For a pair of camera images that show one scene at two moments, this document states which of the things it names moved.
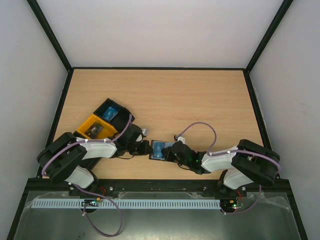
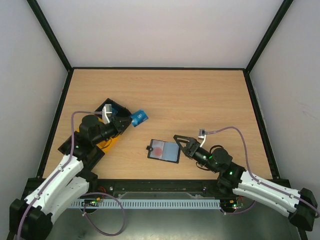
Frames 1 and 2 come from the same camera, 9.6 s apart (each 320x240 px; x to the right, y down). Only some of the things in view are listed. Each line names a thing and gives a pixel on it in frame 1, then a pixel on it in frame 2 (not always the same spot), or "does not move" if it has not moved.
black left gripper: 144,152 → 119,129
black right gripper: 167,153 → 191,147
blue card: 157,146 → 138,117
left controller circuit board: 90,203 does not move
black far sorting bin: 114,113 does not move
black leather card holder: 157,146 does not move
